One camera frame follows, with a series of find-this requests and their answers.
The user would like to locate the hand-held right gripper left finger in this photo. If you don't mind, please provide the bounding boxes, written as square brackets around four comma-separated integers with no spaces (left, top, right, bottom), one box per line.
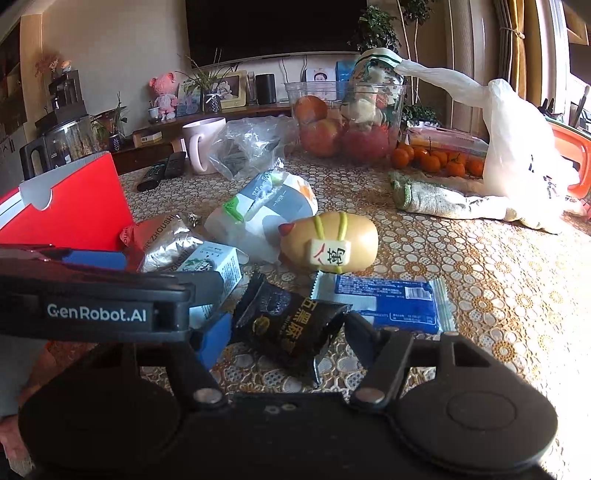
[85,313,233,409]

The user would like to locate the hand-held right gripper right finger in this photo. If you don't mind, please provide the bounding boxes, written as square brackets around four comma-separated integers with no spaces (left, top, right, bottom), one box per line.
[344,310,495,409]

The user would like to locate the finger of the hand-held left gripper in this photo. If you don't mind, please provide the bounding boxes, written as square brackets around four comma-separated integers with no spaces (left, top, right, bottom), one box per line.
[0,247,129,273]
[178,271,225,320]

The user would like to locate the small white milk carton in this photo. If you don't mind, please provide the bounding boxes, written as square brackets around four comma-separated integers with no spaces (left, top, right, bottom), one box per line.
[178,242,243,328]

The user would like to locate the red cardboard box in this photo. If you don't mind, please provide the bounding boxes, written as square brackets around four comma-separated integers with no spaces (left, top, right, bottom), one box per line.
[0,151,136,252]

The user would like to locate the blue snack packet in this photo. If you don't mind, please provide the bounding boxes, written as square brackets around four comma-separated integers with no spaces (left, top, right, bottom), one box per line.
[310,271,458,335]

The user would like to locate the red snack packet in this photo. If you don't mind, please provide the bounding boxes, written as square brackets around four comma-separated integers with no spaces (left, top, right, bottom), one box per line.
[120,215,185,273]

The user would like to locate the black snack packet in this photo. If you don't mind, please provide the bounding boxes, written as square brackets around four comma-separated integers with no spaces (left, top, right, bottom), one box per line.
[231,272,352,388]

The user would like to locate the grey white tissue pack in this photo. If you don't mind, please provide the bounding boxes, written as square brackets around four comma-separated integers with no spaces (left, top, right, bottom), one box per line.
[204,170,318,264]

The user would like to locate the yellow potato plush toy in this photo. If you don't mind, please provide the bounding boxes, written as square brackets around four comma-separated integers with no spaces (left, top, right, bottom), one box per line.
[278,211,379,273]

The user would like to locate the lace covered desktop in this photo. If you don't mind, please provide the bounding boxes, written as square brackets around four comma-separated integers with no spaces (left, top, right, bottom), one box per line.
[28,152,591,462]

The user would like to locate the black remote control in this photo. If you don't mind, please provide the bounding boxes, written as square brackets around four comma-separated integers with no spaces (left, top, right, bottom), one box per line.
[137,159,169,192]
[164,151,187,180]

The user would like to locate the wooden television cabinet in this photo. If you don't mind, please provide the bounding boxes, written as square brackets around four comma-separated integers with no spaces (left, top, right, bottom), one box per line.
[111,102,296,174]

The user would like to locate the glass kettle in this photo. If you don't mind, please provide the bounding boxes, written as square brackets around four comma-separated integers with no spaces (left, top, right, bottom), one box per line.
[19,115,100,181]

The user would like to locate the small potted plant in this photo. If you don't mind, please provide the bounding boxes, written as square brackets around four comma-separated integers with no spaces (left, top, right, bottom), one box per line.
[90,92,127,153]

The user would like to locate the white mug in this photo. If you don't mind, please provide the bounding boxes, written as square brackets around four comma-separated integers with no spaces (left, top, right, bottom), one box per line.
[181,117,227,175]

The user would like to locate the clear plastic bag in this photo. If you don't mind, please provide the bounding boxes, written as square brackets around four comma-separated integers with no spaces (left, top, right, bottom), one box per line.
[208,115,296,181]

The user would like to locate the green white cloth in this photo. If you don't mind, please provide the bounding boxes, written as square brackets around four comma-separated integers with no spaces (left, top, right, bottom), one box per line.
[388,171,522,220]

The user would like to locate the pink doll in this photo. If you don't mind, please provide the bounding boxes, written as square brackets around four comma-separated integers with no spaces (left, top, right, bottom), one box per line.
[148,72,180,121]

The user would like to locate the red apple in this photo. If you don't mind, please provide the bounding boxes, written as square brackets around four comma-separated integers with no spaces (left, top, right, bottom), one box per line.
[300,119,343,158]
[342,124,393,163]

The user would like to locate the potted grass plant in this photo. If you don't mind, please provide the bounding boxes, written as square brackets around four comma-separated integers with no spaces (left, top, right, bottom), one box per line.
[178,48,236,113]

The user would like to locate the pile of tangerines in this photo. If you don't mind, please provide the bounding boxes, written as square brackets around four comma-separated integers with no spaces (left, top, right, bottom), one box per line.
[390,142,485,178]

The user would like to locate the pink flowers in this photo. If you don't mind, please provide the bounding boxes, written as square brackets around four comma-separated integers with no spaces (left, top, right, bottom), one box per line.
[34,54,61,79]

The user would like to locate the orange fruit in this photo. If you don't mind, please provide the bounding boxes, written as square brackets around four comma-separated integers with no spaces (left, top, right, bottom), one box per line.
[294,95,328,125]

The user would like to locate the black speaker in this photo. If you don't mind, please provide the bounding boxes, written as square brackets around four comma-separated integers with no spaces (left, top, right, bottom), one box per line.
[255,73,277,105]

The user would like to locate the clear lidded food box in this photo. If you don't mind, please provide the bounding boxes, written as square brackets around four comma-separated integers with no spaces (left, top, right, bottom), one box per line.
[406,127,490,155]

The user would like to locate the clear plastic fruit container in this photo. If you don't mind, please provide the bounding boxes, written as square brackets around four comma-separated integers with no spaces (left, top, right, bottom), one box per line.
[284,80,407,163]

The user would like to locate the white portrait photo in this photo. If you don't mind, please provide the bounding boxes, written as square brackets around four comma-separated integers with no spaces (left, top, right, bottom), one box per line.
[305,68,336,100]

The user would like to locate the white plastic bag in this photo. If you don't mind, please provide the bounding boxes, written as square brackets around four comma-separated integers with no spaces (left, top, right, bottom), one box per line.
[394,59,583,232]

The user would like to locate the green striped white bag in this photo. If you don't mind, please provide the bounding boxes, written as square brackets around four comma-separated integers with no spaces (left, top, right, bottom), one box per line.
[353,48,403,87]

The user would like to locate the orange plastic crate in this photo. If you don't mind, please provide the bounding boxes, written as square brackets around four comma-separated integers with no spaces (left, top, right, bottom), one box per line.
[549,117,591,199]

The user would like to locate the tall potted green tree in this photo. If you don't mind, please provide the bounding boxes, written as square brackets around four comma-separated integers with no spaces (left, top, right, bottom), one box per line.
[353,0,439,125]

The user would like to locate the white standing air conditioner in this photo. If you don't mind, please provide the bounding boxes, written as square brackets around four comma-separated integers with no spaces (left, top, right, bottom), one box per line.
[441,0,506,97]

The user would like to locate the yellow curtain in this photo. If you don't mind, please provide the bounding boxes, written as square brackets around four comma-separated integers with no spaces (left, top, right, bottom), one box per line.
[494,0,541,107]

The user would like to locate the yellow photo frame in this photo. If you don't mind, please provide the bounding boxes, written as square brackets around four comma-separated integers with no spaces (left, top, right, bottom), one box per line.
[217,70,247,109]

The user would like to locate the black wall television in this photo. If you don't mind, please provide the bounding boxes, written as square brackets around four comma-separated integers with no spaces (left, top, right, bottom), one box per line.
[185,0,372,58]

